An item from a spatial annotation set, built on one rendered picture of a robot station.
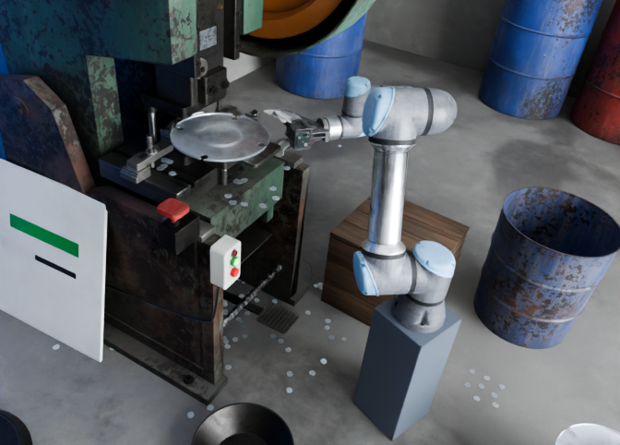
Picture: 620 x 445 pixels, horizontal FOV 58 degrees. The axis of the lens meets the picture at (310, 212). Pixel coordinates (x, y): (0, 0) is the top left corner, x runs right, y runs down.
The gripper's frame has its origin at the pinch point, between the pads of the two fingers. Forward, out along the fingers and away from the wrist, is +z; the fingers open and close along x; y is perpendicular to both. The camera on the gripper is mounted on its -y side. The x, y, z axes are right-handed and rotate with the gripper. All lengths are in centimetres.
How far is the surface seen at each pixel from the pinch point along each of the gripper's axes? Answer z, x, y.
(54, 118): 57, -4, -14
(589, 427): -71, 55, 92
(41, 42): 57, -21, -25
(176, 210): 31.7, 2.1, 30.5
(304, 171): -16.2, 16.6, -0.5
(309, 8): -18.5, -32.3, -13.9
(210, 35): 14.2, -29.0, -3.9
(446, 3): -228, 33, -229
